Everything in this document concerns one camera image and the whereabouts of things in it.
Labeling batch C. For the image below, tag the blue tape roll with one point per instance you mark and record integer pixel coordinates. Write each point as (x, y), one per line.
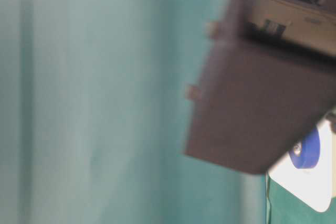
(306, 153)

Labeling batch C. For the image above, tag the white plastic tray case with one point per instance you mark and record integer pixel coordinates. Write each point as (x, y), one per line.
(316, 186)

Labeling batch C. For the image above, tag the green table cloth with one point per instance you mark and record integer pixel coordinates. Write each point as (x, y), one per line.
(94, 119)

